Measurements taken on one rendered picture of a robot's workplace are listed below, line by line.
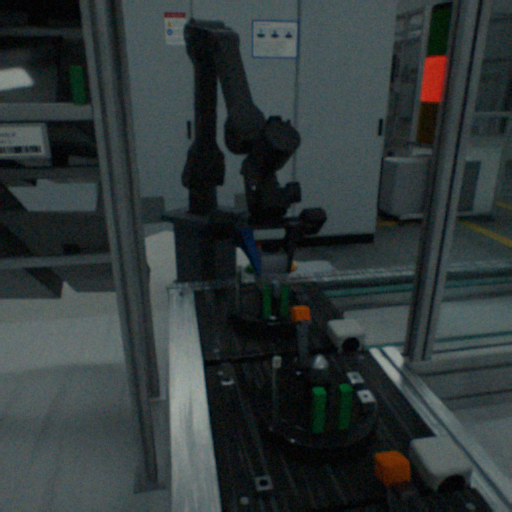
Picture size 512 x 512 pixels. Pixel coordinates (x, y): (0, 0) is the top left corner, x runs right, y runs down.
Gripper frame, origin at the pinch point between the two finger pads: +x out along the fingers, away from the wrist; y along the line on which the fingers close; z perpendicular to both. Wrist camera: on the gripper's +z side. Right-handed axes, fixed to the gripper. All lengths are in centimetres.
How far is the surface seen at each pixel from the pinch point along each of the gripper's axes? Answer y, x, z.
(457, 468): 9.9, 30.9, 21.6
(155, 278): -21, -14, -49
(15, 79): -28.7, -9.0, 28.0
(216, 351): -10.1, 14.4, -0.1
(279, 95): 73, -210, -208
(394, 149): 222, -224, -308
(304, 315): 0.1, 12.9, 12.5
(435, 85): 16.9, -10.5, 25.7
